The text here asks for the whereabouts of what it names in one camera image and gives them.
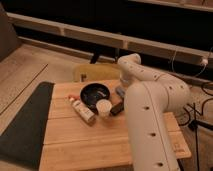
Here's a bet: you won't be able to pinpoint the black floor cables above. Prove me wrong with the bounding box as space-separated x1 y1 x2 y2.
176 81 213 171

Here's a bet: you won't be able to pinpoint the wooden shelf rail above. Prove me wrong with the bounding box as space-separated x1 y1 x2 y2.
7 12 213 68

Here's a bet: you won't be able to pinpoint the white wall cable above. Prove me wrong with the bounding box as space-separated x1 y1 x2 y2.
171 46 213 79

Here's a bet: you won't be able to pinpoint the black rectangular box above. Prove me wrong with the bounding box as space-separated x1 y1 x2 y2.
110 101 124 116

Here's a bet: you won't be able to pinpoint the black bowl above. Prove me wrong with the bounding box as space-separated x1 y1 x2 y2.
80 83 110 110

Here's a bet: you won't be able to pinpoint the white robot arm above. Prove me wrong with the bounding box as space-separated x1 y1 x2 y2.
117 53 190 171

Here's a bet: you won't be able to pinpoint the orange carrot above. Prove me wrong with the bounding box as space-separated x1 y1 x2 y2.
68 95 80 100

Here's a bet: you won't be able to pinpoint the dark green floor mat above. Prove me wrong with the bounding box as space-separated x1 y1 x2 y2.
0 82 54 169

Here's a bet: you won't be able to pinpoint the white paper cup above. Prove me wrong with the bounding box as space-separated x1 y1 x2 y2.
96 99 112 117

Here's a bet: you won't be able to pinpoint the white lotion bottle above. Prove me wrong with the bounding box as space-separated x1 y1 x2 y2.
69 97 95 124

